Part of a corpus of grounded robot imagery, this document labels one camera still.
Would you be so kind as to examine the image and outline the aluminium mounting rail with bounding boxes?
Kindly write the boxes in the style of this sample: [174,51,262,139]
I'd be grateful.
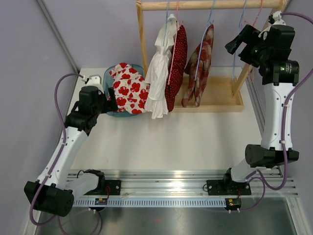
[33,169,300,198]

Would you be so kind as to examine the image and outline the dark red dotted garment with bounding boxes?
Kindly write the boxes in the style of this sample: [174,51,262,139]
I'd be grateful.
[165,24,188,112]

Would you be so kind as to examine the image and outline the white ruffled garment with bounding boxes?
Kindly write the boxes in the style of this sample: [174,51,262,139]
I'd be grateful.
[145,14,176,119]

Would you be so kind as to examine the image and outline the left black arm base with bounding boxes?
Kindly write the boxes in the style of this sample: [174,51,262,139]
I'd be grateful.
[95,180,122,196]

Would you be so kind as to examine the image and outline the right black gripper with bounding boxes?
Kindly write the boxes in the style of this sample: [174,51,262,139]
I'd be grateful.
[225,24,270,68]

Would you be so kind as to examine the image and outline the wooden clothes rack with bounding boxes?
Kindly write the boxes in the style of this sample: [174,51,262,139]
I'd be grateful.
[136,0,289,113]

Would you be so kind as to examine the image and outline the light blue hanger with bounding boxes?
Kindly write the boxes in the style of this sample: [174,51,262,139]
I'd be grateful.
[232,0,249,83]
[162,0,170,47]
[194,0,217,81]

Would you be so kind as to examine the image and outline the white slotted cable duct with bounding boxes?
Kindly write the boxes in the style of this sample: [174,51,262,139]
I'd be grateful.
[73,197,226,208]

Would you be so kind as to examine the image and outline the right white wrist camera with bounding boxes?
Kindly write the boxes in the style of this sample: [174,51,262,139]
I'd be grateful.
[259,11,286,39]

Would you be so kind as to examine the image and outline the white red poppy skirt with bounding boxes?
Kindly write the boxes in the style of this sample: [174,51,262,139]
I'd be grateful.
[109,63,150,115]

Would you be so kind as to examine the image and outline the pink hanger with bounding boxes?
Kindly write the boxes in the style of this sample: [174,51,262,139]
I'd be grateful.
[244,0,265,83]
[167,0,180,86]

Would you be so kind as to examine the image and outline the teal plastic basin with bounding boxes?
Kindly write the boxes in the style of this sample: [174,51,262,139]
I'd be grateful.
[103,64,144,118]

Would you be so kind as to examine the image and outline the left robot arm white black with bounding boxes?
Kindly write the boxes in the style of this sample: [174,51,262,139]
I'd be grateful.
[24,85,117,217]

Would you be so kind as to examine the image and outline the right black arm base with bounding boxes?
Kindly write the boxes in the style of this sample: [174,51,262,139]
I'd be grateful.
[206,180,251,196]

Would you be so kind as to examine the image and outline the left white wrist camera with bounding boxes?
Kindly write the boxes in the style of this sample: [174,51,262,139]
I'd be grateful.
[81,74,104,94]

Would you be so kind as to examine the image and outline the red plaid garment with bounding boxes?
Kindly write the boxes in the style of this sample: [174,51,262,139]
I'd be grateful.
[181,24,214,108]

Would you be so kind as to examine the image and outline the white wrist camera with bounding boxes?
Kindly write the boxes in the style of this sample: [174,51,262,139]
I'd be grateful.
[259,11,286,39]
[81,74,104,94]

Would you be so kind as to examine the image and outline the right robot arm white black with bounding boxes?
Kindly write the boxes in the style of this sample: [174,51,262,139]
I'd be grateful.
[222,24,299,194]

